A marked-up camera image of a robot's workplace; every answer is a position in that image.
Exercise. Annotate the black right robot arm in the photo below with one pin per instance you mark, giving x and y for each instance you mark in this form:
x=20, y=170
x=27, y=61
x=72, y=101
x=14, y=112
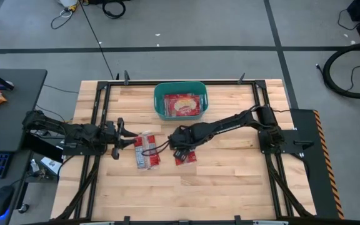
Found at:
x=230, y=123

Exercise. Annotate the black hazard-striped stand plate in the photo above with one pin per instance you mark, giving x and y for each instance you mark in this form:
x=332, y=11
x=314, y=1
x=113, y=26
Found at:
x=314, y=175

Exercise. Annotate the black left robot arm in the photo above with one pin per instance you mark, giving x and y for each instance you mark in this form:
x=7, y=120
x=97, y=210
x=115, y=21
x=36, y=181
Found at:
x=80, y=131

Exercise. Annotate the black table clamp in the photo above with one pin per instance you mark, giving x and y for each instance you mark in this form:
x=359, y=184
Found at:
x=126, y=78
x=237, y=220
x=127, y=220
x=241, y=79

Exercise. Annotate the black computer mouse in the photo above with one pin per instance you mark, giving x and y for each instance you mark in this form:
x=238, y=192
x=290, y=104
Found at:
x=2, y=200

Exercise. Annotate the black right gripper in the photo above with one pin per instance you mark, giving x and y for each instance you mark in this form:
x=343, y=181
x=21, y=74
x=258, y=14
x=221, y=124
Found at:
x=183, y=137

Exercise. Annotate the teal plastic basket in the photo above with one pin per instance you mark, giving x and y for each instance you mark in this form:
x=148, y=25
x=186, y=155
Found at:
x=159, y=104

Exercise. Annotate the black desk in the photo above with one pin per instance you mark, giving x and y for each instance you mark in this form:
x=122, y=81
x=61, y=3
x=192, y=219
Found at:
x=11, y=125

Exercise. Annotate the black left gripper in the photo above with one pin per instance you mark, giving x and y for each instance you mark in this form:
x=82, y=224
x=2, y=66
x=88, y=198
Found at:
x=109, y=137

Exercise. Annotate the black caster wheel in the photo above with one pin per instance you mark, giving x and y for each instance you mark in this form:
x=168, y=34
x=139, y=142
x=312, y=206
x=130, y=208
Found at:
x=24, y=208

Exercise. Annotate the white box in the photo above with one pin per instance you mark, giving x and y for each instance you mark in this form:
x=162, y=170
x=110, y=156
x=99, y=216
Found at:
x=51, y=165

